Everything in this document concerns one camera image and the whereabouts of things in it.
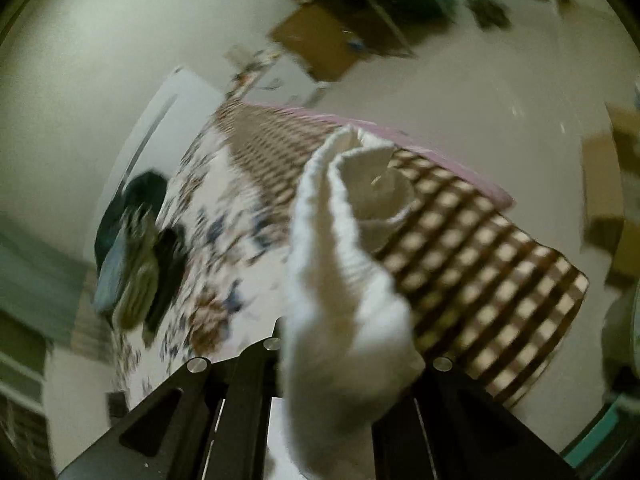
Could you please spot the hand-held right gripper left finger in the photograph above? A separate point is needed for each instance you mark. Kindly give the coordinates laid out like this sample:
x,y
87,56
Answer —
x,y
250,375

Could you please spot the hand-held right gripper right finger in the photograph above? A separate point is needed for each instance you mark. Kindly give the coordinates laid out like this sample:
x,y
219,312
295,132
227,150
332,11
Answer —
x,y
450,390

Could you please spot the floral bed sheet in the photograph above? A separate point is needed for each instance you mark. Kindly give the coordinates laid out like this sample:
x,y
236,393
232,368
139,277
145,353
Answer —
x,y
210,240

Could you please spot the brown checkered blanket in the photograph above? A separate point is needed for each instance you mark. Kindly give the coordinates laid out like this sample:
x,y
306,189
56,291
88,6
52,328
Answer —
x,y
450,240

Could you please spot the pile of dark clothes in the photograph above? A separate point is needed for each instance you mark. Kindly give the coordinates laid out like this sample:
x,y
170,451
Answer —
x,y
135,255

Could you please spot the tan cardboard box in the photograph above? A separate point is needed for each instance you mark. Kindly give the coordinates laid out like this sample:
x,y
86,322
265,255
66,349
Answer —
x,y
607,195

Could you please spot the white mattress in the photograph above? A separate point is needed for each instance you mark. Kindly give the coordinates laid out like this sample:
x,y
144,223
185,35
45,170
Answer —
x,y
145,135

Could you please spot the brown cardboard box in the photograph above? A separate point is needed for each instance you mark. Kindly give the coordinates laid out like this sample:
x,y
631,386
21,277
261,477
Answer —
x,y
320,40

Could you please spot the dark shoes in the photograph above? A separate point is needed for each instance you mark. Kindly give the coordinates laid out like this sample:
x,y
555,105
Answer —
x,y
487,12

